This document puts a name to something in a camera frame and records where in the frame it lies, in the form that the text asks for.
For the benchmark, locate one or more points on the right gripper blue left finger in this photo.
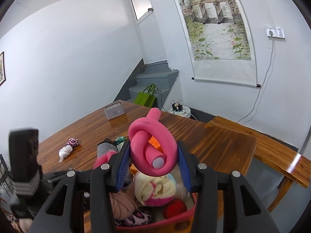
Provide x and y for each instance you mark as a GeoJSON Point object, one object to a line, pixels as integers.
{"type": "Point", "coordinates": [63, 211]}

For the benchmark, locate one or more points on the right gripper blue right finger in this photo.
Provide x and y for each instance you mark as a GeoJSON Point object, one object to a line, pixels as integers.
{"type": "Point", "coordinates": [243, 210]}

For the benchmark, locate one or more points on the tan knotted stocking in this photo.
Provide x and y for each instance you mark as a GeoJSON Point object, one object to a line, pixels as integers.
{"type": "Point", "coordinates": [123, 203]}

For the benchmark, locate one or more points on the grey sock with black cuff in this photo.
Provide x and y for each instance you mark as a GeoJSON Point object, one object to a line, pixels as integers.
{"type": "Point", "coordinates": [105, 147]}

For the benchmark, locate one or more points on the pink leopard plush toy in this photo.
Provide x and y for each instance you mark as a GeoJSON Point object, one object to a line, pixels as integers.
{"type": "Point", "coordinates": [139, 217]}

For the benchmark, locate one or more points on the pastel cream sock ball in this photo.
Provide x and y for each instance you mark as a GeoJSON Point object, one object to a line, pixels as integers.
{"type": "Point", "coordinates": [154, 191]}

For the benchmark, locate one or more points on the red yarn ball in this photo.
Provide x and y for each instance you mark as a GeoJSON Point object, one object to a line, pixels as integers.
{"type": "Point", "coordinates": [173, 208]}

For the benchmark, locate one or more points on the pink foam twist roller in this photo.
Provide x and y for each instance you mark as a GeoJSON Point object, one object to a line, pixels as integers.
{"type": "Point", "coordinates": [153, 149]}

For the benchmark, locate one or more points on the orange embossed cube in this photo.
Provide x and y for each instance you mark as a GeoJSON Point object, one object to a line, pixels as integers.
{"type": "Point", "coordinates": [155, 143]}

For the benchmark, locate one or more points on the black striped sleeve forearm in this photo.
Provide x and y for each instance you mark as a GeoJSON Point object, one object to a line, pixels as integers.
{"type": "Point", "coordinates": [26, 172]}

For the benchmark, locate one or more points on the left hand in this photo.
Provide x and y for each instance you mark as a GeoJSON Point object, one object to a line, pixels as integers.
{"type": "Point", "coordinates": [25, 224]}

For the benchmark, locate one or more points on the white mesh sponge ball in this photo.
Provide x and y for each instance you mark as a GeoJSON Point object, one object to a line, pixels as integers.
{"type": "Point", "coordinates": [65, 152]}

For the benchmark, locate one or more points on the teal binder clip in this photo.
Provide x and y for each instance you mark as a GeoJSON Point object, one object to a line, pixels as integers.
{"type": "Point", "coordinates": [118, 139]}

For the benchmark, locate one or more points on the red rectangular tin box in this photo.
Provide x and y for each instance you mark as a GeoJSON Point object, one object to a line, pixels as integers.
{"type": "Point", "coordinates": [158, 223]}

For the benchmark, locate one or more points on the wooden bench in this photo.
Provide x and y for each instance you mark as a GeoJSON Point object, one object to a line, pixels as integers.
{"type": "Point", "coordinates": [294, 166]}

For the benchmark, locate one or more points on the grey tissue box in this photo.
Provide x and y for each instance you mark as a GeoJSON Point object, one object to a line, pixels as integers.
{"type": "Point", "coordinates": [114, 110]}

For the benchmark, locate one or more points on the green paper bag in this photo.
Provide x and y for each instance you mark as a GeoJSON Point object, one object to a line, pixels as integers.
{"type": "Point", "coordinates": [147, 97]}

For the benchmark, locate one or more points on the white floor power strip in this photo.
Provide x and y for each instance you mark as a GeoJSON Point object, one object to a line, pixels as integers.
{"type": "Point", "coordinates": [179, 109]}

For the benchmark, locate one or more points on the grey stairs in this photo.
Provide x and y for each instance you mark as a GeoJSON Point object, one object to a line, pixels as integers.
{"type": "Point", "coordinates": [143, 75]}

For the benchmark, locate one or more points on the door with window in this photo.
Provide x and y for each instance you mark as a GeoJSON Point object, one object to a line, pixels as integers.
{"type": "Point", "coordinates": [148, 31]}

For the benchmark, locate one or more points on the landscape scroll painting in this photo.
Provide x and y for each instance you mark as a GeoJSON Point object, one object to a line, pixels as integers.
{"type": "Point", "coordinates": [219, 41]}

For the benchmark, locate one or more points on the framed wall picture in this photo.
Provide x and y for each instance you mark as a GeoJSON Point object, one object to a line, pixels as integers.
{"type": "Point", "coordinates": [2, 69]}

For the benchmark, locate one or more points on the wall power socket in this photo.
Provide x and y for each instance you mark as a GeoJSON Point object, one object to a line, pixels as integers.
{"type": "Point", "coordinates": [276, 32]}

